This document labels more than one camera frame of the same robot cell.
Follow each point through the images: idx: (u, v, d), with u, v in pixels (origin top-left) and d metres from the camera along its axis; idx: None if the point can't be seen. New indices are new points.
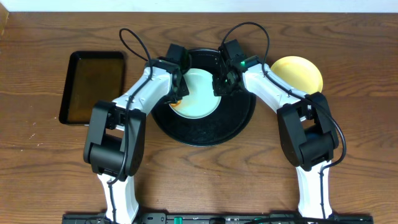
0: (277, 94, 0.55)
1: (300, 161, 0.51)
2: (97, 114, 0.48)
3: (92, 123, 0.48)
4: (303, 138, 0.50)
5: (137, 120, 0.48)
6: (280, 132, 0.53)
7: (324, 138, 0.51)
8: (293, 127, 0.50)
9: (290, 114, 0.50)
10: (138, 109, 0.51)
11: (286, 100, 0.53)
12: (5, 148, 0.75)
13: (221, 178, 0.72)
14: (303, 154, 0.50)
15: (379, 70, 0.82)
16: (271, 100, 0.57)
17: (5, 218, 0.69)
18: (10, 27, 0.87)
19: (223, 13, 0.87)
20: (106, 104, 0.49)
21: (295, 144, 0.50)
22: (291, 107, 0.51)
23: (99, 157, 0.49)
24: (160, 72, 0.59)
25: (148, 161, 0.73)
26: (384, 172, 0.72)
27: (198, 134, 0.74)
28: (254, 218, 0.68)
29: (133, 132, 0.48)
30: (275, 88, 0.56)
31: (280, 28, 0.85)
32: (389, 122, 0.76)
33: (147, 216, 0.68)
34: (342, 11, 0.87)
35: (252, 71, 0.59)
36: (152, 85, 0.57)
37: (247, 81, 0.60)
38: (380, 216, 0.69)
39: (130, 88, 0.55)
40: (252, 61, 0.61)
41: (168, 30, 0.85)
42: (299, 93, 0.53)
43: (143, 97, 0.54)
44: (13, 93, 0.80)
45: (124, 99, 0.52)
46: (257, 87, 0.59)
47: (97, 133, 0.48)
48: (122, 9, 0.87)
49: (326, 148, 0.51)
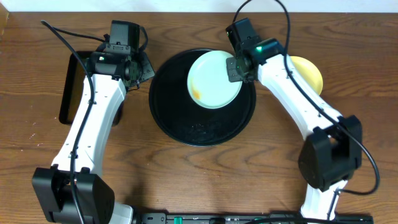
0: (305, 109, 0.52)
1: (321, 183, 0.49)
2: (42, 190, 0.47)
3: (41, 196, 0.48)
4: (330, 164, 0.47)
5: (85, 185, 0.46)
6: (303, 153, 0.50)
7: (349, 160, 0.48)
8: (323, 156, 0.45)
9: (322, 142, 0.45)
10: (87, 168, 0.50)
11: (318, 120, 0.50)
12: (6, 148, 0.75)
13: (221, 178, 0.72)
14: (324, 178, 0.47)
15: (379, 70, 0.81)
16: (295, 112, 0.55)
17: (6, 218, 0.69)
18: (10, 27, 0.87)
19: (223, 12, 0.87)
20: (44, 175, 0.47)
21: (321, 170, 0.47)
22: (323, 135, 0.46)
23: (64, 218, 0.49)
24: (104, 71, 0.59)
25: (148, 161, 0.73)
26: (385, 172, 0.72)
27: (198, 134, 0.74)
28: (254, 218, 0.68)
29: (85, 197, 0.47)
30: (305, 104, 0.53)
31: (280, 28, 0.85)
32: (390, 122, 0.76)
33: (147, 216, 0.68)
34: (342, 11, 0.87)
35: (274, 68, 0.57)
36: (96, 115, 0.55)
37: (267, 77, 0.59)
38: (380, 216, 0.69)
39: (71, 134, 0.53)
40: (269, 46, 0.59)
41: (169, 30, 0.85)
42: (332, 115, 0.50)
43: (89, 141, 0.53)
44: (13, 93, 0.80)
45: (67, 157, 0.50)
46: (277, 88, 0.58)
47: (50, 203, 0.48)
48: (122, 9, 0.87)
49: (348, 171, 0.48)
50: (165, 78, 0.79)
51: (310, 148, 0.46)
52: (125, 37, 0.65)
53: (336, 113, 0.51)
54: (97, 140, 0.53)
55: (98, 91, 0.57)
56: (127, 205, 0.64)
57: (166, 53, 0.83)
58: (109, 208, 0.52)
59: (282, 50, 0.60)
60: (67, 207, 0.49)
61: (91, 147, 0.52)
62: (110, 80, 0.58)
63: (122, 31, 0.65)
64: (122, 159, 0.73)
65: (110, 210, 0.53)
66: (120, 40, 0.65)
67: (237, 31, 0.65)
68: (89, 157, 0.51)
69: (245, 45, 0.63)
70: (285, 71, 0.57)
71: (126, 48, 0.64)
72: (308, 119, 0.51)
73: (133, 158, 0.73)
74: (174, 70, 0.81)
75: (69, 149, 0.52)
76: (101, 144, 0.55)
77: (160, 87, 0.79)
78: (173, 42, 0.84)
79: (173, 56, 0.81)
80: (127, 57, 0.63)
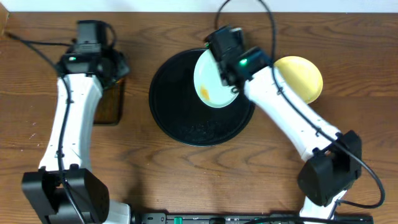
0: (301, 129, 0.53)
1: (322, 201, 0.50)
2: (33, 192, 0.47)
3: (33, 201, 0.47)
4: (331, 183, 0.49)
5: (76, 181, 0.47)
6: (303, 175, 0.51)
7: (348, 175, 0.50)
8: (323, 178, 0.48)
9: (322, 163, 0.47)
10: (76, 164, 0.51)
11: (316, 139, 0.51)
12: (6, 148, 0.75)
13: (221, 178, 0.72)
14: (327, 196, 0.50)
15: (379, 70, 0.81)
16: (290, 130, 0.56)
17: (6, 218, 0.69)
18: (10, 27, 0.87)
19: (222, 12, 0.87)
20: (33, 177, 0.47)
21: (323, 190, 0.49)
22: (323, 156, 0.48)
23: (60, 219, 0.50)
24: (77, 76, 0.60)
25: (148, 161, 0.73)
26: (384, 173, 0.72)
27: (198, 134, 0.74)
28: (254, 218, 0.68)
29: (79, 193, 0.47)
30: (301, 122, 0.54)
31: (281, 28, 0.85)
32: (390, 122, 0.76)
33: (147, 216, 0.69)
34: (343, 10, 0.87)
35: (263, 85, 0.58)
36: (76, 112, 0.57)
37: (258, 95, 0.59)
38: (380, 216, 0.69)
39: (54, 135, 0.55)
40: (253, 57, 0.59)
41: (169, 30, 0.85)
42: (329, 132, 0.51)
43: (73, 139, 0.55)
44: (13, 93, 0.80)
45: (54, 157, 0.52)
46: (267, 104, 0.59)
47: (45, 206, 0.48)
48: (122, 9, 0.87)
49: (347, 184, 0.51)
50: (165, 78, 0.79)
51: (312, 171, 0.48)
52: (93, 35, 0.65)
53: (334, 129, 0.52)
54: (80, 137, 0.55)
55: (74, 91, 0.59)
56: (124, 203, 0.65)
57: (166, 53, 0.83)
58: (106, 202, 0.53)
59: (268, 60, 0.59)
60: (63, 208, 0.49)
61: (75, 144, 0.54)
62: (84, 79, 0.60)
63: (89, 30, 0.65)
64: (122, 159, 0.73)
65: (106, 205, 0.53)
66: (88, 39, 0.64)
67: (216, 42, 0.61)
68: (76, 154, 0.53)
69: (226, 58, 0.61)
70: (274, 87, 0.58)
71: (95, 46, 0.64)
72: (305, 139, 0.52)
73: (133, 158, 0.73)
74: (173, 70, 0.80)
75: (54, 149, 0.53)
76: (85, 140, 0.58)
77: (159, 86, 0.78)
78: (173, 42, 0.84)
79: (173, 56, 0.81)
80: (97, 56, 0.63)
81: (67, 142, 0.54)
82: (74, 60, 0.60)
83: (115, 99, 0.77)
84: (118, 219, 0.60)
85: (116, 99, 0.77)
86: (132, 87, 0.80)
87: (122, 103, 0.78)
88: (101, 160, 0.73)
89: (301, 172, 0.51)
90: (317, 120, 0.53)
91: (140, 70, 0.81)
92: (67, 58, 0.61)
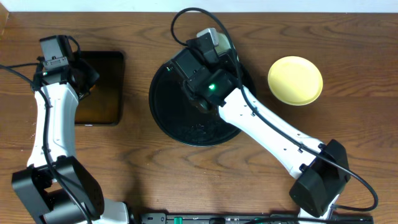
0: (284, 147, 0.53)
1: (320, 213, 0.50)
2: (25, 190, 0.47)
3: (26, 200, 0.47)
4: (324, 195, 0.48)
5: (66, 168, 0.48)
6: (295, 193, 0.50)
7: (339, 182, 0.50)
8: (316, 192, 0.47)
9: (311, 180, 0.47)
10: (63, 155, 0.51)
11: (301, 156, 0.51)
12: (6, 148, 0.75)
13: (221, 178, 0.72)
14: (323, 207, 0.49)
15: (379, 69, 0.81)
16: (273, 149, 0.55)
17: (6, 218, 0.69)
18: (10, 27, 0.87)
19: (222, 13, 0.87)
20: (23, 175, 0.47)
21: (318, 203, 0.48)
22: (310, 172, 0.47)
23: (57, 218, 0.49)
24: (53, 88, 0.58)
25: (147, 161, 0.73)
26: (385, 172, 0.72)
27: (198, 134, 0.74)
28: (254, 218, 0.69)
29: (71, 180, 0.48)
30: (283, 140, 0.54)
31: (280, 28, 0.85)
32: (390, 122, 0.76)
33: (147, 216, 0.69)
34: (342, 10, 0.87)
35: (237, 108, 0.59)
36: (57, 114, 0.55)
37: (234, 118, 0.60)
38: (381, 216, 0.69)
39: (38, 137, 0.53)
40: (221, 81, 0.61)
41: (168, 30, 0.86)
42: (312, 146, 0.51)
43: (56, 135, 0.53)
44: (13, 93, 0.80)
45: (40, 154, 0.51)
46: (245, 127, 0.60)
47: (38, 205, 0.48)
48: (122, 9, 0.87)
49: (340, 190, 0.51)
50: (165, 78, 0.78)
51: (302, 189, 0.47)
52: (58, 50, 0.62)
53: (314, 140, 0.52)
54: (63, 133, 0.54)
55: (51, 96, 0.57)
56: (121, 201, 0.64)
57: (165, 53, 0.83)
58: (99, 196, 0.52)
59: (234, 80, 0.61)
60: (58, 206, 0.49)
61: (60, 139, 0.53)
62: (59, 86, 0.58)
63: (53, 45, 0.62)
64: (122, 159, 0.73)
65: (100, 197, 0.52)
66: (55, 56, 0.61)
67: (181, 68, 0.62)
68: (62, 148, 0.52)
69: (193, 83, 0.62)
70: (247, 108, 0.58)
71: (63, 60, 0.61)
72: (290, 157, 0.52)
73: (133, 158, 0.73)
74: None
75: (38, 148, 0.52)
76: (69, 135, 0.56)
77: (159, 86, 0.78)
78: (173, 42, 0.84)
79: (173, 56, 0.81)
80: (69, 68, 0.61)
81: (50, 138, 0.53)
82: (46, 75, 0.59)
83: (115, 100, 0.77)
84: (115, 217, 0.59)
85: (115, 99, 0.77)
86: (132, 87, 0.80)
87: (121, 103, 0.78)
88: (101, 160, 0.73)
89: (292, 191, 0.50)
90: (298, 135, 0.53)
91: (140, 70, 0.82)
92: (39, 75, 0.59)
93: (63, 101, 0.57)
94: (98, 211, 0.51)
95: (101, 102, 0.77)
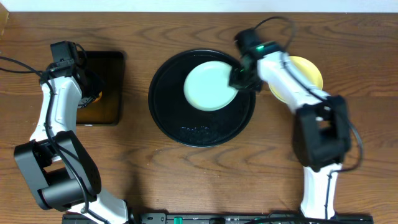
0: (296, 91, 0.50)
1: (310, 161, 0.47)
2: (26, 161, 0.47)
3: (25, 172, 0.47)
4: (318, 140, 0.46)
5: (65, 143, 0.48)
6: (295, 128, 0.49)
7: (340, 142, 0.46)
8: (309, 129, 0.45)
9: (309, 114, 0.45)
10: (62, 130, 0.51)
11: (307, 99, 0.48)
12: (5, 148, 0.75)
13: (221, 178, 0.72)
14: (314, 155, 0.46)
15: (379, 69, 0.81)
16: (286, 94, 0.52)
17: (6, 218, 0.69)
18: (9, 27, 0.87)
19: (223, 12, 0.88)
20: (25, 146, 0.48)
21: (309, 145, 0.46)
22: (310, 108, 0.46)
23: (55, 195, 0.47)
24: (60, 81, 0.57)
25: (147, 161, 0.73)
26: (385, 173, 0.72)
27: (202, 135, 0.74)
28: (254, 218, 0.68)
29: (72, 154, 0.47)
30: (295, 84, 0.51)
31: (280, 28, 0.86)
32: (390, 122, 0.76)
33: (147, 216, 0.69)
34: (342, 11, 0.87)
35: (271, 58, 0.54)
36: (59, 99, 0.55)
37: (263, 67, 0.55)
38: (380, 216, 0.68)
39: (41, 116, 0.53)
40: (271, 46, 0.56)
41: (168, 30, 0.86)
42: (321, 94, 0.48)
43: (58, 114, 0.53)
44: (13, 93, 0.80)
45: (42, 129, 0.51)
46: (272, 76, 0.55)
47: (37, 178, 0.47)
48: (122, 9, 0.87)
49: (339, 153, 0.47)
50: (166, 79, 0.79)
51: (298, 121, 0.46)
52: (67, 52, 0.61)
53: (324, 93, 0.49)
54: (64, 114, 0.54)
55: (58, 87, 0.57)
56: (120, 199, 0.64)
57: (166, 53, 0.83)
58: (97, 177, 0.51)
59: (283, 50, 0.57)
60: (56, 182, 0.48)
61: (61, 120, 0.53)
62: (64, 80, 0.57)
63: (61, 49, 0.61)
64: (122, 159, 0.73)
65: (98, 180, 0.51)
66: (63, 56, 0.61)
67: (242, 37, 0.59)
68: (64, 128, 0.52)
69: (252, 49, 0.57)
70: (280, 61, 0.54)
71: (71, 61, 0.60)
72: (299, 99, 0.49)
73: (133, 157, 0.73)
74: (172, 69, 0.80)
75: (41, 125, 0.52)
76: (71, 118, 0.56)
77: (160, 87, 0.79)
78: (173, 42, 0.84)
79: (173, 56, 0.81)
80: (75, 66, 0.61)
81: (53, 117, 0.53)
82: (54, 71, 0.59)
83: (115, 99, 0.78)
84: (114, 210, 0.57)
85: (115, 99, 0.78)
86: (132, 86, 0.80)
87: (121, 103, 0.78)
88: (100, 160, 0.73)
89: (294, 126, 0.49)
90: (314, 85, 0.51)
91: (140, 70, 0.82)
92: (48, 71, 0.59)
93: (68, 89, 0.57)
94: (96, 190, 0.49)
95: (101, 101, 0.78)
